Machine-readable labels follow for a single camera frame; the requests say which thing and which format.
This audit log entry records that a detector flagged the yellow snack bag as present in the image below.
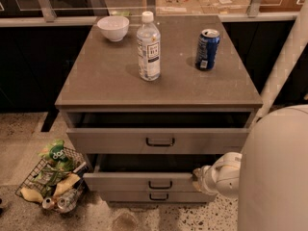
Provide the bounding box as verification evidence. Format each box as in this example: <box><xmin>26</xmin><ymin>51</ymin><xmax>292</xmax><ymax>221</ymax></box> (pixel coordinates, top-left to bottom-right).
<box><xmin>54</xmin><ymin>173</ymin><xmax>80</xmax><ymax>196</ymax></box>
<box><xmin>20</xmin><ymin>188</ymin><xmax>43</xmax><ymax>203</ymax></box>

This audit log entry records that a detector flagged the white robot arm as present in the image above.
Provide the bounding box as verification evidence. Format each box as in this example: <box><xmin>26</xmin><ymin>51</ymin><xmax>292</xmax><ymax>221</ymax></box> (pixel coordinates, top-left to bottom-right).
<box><xmin>192</xmin><ymin>105</ymin><xmax>308</xmax><ymax>231</ymax></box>

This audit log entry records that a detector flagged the clear plastic water bottle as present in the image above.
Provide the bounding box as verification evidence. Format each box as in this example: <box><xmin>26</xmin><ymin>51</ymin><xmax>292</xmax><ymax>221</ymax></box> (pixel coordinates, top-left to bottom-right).
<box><xmin>137</xmin><ymin>12</ymin><xmax>161</xmax><ymax>81</ymax></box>

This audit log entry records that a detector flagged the white diagonal pole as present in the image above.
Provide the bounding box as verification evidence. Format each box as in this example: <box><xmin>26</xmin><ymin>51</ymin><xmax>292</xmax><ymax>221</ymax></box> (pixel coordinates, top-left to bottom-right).
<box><xmin>256</xmin><ymin>1</ymin><xmax>308</xmax><ymax>118</ymax></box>

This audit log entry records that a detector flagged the white ceramic bowl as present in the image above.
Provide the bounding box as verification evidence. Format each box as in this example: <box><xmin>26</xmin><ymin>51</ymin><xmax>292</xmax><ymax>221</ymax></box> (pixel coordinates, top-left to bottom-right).
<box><xmin>97</xmin><ymin>15</ymin><xmax>129</xmax><ymax>41</ymax></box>

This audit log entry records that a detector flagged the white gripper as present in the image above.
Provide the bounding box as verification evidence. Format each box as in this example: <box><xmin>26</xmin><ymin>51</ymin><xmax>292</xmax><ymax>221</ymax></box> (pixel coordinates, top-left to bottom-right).
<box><xmin>192</xmin><ymin>166</ymin><xmax>218</xmax><ymax>195</ymax></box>

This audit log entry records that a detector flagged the grey drawer cabinet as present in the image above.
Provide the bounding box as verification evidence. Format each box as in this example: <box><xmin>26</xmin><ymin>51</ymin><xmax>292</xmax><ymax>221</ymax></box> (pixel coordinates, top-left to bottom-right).
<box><xmin>54</xmin><ymin>14</ymin><xmax>264</xmax><ymax>207</ymax></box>

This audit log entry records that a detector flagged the green snack bag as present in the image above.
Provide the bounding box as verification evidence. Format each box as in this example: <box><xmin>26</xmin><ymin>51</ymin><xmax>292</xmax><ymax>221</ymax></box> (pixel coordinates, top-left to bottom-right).
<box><xmin>38</xmin><ymin>140</ymin><xmax>74</xmax><ymax>171</ymax></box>

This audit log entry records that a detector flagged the left cardboard box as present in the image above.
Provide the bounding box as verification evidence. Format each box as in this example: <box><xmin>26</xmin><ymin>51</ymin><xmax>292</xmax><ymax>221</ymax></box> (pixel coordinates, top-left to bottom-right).
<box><xmin>156</xmin><ymin>0</ymin><xmax>203</xmax><ymax>14</ymax></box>

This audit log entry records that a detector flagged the black wire basket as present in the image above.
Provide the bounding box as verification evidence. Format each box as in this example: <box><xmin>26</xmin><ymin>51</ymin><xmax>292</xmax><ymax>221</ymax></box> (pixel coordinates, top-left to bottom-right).
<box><xmin>15</xmin><ymin>147</ymin><xmax>89</xmax><ymax>202</ymax></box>

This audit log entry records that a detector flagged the crushed silver can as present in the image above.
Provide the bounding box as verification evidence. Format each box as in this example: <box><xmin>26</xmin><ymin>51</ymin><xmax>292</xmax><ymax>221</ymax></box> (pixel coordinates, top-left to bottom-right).
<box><xmin>42</xmin><ymin>189</ymin><xmax>78</xmax><ymax>214</ymax></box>

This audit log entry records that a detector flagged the grey top drawer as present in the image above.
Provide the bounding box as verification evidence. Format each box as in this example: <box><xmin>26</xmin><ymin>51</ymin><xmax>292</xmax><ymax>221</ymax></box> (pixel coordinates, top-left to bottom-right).
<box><xmin>67</xmin><ymin>112</ymin><xmax>248</xmax><ymax>154</ymax></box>

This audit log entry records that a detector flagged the blue soda can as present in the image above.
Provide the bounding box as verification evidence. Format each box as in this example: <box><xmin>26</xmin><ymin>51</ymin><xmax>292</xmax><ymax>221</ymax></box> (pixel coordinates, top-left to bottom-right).
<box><xmin>195</xmin><ymin>29</ymin><xmax>220</xmax><ymax>70</ymax></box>

